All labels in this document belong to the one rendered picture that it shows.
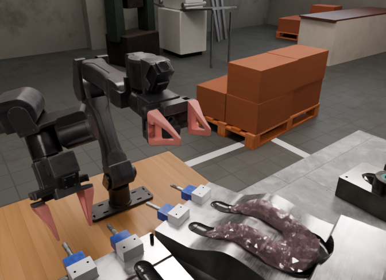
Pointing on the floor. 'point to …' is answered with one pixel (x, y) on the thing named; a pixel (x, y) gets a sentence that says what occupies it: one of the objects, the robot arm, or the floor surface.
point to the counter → (345, 33)
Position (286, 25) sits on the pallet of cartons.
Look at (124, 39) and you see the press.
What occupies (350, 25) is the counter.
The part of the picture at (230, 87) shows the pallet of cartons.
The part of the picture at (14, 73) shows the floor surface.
